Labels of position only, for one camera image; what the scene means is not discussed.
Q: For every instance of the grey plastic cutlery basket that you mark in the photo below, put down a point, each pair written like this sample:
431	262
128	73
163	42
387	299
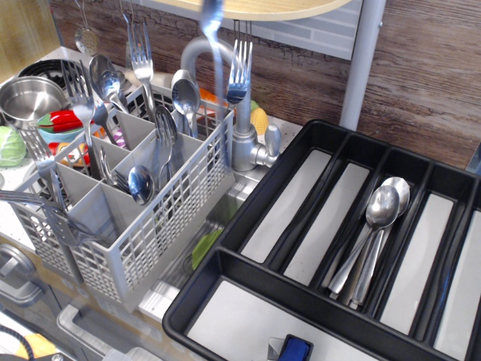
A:
138	242

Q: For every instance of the steel spoon pair rear basket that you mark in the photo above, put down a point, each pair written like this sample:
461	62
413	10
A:
186	98

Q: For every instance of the blue object bottom edge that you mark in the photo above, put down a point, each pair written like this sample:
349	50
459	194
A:
295	349

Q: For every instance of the rear steel spoon in tray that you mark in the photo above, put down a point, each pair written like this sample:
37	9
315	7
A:
374	243

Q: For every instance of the black cutlery tray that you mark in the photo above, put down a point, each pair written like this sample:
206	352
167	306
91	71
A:
266	277

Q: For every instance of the front steel spoon in tray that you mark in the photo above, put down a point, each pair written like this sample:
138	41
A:
370	233

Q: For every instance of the steel cooking pot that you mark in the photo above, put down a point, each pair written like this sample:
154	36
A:
25	100

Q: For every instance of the red toy pepper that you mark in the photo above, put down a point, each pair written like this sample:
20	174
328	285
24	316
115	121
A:
60	122

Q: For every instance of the yellow toy corn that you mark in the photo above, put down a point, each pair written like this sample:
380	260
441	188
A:
259	119

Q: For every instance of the black stove burner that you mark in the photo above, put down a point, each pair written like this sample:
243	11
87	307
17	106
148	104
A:
51	69

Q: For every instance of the teal toy bowl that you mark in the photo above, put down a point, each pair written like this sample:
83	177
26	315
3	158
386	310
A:
62	137

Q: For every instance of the large steel fork left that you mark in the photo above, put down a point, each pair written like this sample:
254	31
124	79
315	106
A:
80	94

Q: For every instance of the orange toy carrot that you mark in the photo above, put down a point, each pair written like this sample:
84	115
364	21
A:
208	99

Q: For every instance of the green toy in sink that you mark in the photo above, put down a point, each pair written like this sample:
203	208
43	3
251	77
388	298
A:
203	246

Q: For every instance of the hanging steel skimmer ladle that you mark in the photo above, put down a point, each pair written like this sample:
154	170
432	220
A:
85	38

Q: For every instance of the big steel spoon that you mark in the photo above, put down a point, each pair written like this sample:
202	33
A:
210	22

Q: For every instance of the steel fork far left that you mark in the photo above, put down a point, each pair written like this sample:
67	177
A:
39	151

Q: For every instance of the light wooden round shelf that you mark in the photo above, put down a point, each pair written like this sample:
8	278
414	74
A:
267	10

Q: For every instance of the steel spoon front basket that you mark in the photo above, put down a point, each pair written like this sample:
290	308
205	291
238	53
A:
141	184

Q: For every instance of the steel fork lying front left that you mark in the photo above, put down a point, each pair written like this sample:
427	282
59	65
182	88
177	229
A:
68	231

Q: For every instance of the small steel fork centre basket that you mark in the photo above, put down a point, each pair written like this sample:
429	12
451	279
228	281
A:
167	136

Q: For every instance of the steel spoon upper left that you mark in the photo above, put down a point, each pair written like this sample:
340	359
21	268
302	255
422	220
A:
105	81

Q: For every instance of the green toy cabbage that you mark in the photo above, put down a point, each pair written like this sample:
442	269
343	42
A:
13	149

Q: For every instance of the grey metal faucet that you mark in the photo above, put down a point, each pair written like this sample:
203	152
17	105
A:
247	152

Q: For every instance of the steel fork rear basket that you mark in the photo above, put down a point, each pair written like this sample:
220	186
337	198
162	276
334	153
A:
142	62

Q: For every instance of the steel spoon in tray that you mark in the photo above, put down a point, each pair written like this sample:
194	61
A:
374	243
370	233

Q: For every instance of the tall steel fork by faucet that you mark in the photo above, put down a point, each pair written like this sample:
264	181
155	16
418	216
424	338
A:
240	72

